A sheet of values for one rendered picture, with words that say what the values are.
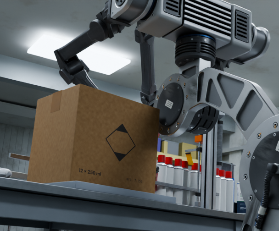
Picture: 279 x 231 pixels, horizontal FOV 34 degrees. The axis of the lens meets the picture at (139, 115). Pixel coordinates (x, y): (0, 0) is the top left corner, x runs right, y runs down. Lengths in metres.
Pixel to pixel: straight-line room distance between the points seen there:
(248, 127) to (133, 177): 0.38
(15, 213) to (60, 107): 0.36
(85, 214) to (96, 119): 0.26
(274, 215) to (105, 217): 0.46
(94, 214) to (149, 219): 0.20
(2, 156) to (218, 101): 9.51
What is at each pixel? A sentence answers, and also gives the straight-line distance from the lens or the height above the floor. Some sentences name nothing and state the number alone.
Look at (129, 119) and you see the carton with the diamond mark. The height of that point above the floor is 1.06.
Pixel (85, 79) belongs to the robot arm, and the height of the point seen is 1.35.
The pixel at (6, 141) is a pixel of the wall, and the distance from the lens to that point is 10.67.
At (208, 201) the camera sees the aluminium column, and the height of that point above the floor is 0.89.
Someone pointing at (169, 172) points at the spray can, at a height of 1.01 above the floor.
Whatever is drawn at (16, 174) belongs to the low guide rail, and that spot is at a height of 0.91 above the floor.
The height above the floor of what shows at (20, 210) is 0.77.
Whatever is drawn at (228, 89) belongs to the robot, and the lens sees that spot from 1.23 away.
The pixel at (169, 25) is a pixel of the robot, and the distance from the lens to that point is 1.46.
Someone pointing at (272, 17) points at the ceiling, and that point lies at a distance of 5.06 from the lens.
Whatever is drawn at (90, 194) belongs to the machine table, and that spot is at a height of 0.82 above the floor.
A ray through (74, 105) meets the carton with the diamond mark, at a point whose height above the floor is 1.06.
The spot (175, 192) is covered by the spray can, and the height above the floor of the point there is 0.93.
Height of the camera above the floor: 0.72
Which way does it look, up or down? 15 degrees up
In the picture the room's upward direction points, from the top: 4 degrees clockwise
